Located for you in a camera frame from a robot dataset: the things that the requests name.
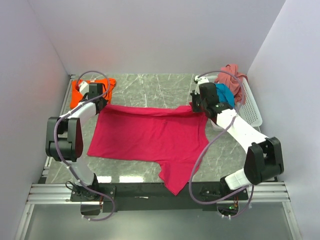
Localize magenta t shirt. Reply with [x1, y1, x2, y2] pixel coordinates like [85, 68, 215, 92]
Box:
[87, 105, 209, 196]

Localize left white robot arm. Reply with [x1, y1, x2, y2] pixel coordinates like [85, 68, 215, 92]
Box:
[45, 82, 109, 201]

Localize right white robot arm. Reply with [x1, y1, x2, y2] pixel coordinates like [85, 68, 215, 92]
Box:
[190, 82, 285, 200]

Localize teal blue t shirt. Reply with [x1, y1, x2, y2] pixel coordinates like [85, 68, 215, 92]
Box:
[215, 83, 235, 108]

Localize folded orange t shirt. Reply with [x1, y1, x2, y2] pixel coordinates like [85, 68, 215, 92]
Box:
[69, 78, 117, 110]

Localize salmon pink t shirt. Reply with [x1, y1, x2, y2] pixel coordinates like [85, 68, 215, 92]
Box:
[214, 63, 249, 104]

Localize white plastic basket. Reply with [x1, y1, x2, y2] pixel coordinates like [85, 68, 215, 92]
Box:
[203, 75, 263, 132]

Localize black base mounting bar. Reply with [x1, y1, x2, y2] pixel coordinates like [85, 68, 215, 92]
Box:
[69, 181, 250, 216]

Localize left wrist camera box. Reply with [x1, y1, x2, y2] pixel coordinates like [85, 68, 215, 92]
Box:
[78, 81, 89, 96]

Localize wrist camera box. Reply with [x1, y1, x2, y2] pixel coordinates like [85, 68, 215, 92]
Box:
[193, 75, 210, 85]
[78, 81, 89, 96]

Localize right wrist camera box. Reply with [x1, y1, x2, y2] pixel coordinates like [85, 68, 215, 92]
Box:
[193, 75, 210, 85]

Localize aluminium frame rail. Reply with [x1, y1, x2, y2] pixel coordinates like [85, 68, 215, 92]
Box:
[26, 184, 72, 205]

